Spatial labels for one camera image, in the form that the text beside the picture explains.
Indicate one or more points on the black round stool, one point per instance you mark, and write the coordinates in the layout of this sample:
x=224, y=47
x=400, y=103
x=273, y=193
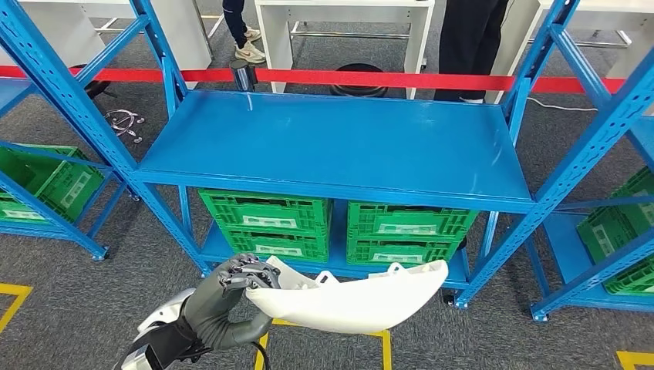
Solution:
x=97, y=88
x=357, y=92

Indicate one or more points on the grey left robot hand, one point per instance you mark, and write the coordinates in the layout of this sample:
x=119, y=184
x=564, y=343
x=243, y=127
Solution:
x=219, y=306

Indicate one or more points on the red barrier belt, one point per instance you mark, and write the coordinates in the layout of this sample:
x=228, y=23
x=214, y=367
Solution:
x=128, y=75
x=383, y=79

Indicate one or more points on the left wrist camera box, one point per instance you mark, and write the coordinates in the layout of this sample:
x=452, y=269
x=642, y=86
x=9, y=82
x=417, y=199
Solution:
x=153, y=352

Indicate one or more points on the white desk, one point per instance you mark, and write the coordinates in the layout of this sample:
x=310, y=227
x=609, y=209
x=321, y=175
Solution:
x=608, y=6
x=276, y=46
x=191, y=35

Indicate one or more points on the black-topped barrier post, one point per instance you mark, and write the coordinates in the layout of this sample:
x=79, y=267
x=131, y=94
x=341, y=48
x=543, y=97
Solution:
x=241, y=74

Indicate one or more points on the white curved plastic part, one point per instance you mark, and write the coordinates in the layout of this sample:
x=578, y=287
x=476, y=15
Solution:
x=347, y=306

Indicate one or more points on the person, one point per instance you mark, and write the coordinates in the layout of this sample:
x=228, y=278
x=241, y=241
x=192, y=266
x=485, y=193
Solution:
x=470, y=41
x=235, y=20

